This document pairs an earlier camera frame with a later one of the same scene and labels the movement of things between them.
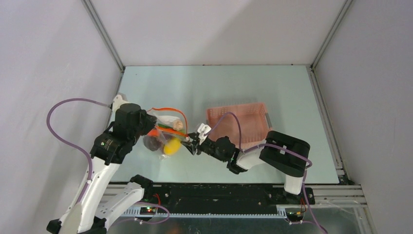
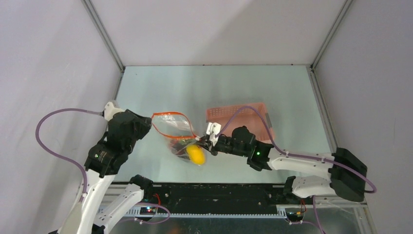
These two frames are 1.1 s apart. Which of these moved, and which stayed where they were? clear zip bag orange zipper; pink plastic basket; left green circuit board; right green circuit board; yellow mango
Moved: yellow mango; clear zip bag orange zipper
Stayed: left green circuit board; pink plastic basket; right green circuit board
